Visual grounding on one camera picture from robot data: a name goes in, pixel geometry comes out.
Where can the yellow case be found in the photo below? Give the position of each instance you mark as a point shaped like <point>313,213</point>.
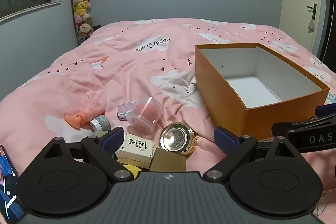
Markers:
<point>130,171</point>

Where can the pink tube with orange cap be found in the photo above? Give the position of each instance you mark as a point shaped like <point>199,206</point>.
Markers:
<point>74,119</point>

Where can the small hanging pouch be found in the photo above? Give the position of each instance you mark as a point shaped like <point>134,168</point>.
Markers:
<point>311,25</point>

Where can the pink printed blanket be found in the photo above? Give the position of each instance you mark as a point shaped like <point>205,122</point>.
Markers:
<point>118,69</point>

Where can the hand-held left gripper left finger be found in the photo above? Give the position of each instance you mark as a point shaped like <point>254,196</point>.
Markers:
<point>113,138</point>

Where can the clear jar with pink sponge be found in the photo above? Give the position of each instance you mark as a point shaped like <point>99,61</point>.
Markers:
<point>143,113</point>

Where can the clear tube of plush toys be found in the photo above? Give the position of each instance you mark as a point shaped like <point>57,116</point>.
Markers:
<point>82,8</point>

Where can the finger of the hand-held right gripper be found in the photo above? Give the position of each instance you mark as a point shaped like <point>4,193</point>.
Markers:
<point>326,109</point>
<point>296,125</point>

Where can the small grey cream jar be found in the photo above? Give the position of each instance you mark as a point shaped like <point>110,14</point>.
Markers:
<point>101,123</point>

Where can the brown paper carton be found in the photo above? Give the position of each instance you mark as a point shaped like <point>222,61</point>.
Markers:
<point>168,161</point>

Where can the orange cardboard box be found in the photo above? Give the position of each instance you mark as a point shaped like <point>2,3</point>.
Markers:
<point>223,98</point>

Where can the smartphone with lit screen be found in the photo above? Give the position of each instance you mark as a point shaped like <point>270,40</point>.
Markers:
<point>9,182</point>

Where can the white printed carton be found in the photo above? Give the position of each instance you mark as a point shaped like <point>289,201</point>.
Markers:
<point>136,148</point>

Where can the round gold compact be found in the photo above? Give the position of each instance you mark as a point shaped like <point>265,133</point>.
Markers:
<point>174,138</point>

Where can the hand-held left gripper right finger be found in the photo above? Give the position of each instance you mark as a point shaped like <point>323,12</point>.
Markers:
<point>224,138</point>

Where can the small metal tin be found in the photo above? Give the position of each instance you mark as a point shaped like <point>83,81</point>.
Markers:
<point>124,109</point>

